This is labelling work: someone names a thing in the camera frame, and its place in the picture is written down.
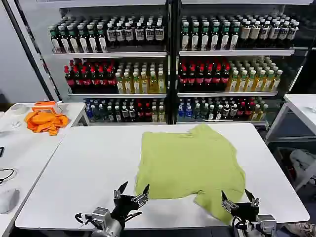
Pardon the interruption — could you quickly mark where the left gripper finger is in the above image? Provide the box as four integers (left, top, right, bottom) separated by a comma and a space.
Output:
130, 183, 151, 207
113, 181, 129, 200

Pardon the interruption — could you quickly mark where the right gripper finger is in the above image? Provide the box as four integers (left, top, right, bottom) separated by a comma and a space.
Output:
243, 188, 261, 209
220, 190, 236, 214

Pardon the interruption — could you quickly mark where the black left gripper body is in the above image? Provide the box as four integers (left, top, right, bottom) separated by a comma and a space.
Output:
110, 194, 143, 224

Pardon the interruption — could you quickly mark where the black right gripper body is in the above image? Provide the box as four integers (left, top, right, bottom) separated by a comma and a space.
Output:
230, 201, 260, 223

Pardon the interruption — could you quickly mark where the light green shirt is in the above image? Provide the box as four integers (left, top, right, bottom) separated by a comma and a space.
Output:
134, 123, 246, 226

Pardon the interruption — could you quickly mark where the mottled brown floor object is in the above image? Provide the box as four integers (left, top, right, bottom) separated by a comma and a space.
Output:
292, 221, 316, 237

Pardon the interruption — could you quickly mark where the grey chair with cloth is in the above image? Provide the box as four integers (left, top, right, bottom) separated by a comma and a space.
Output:
287, 148, 316, 192

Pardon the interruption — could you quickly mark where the white side table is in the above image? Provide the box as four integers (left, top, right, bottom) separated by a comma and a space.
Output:
0, 102, 91, 135

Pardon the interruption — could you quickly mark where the white table with legs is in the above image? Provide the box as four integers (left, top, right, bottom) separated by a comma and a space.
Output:
264, 93, 316, 145

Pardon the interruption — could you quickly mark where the orange crumpled cloth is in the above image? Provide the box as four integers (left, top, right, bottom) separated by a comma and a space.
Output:
24, 111, 70, 136

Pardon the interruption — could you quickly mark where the grey computer mouse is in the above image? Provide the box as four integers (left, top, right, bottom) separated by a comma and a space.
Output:
0, 188, 21, 214

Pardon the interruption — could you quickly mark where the orange and white box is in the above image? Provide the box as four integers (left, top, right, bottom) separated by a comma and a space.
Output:
31, 101, 58, 114

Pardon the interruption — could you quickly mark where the shelf rack of bottled drinks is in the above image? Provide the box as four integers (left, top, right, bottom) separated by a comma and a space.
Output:
48, 4, 171, 125
174, 3, 301, 125

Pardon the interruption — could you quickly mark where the white tape roll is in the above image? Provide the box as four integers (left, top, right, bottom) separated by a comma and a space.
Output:
9, 103, 32, 116

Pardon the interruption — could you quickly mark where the black slanted pole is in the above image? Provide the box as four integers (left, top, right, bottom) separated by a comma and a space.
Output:
1, 0, 62, 101

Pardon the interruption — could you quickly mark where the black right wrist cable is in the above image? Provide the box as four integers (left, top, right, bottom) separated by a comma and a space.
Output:
230, 215, 251, 232

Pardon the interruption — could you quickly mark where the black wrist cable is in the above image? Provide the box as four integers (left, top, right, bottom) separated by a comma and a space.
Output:
230, 215, 251, 232
75, 212, 94, 227

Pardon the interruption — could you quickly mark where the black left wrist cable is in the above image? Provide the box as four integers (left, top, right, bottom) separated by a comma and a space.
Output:
75, 212, 94, 227

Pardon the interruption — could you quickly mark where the black cable on table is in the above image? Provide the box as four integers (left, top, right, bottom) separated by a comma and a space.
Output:
0, 168, 18, 186

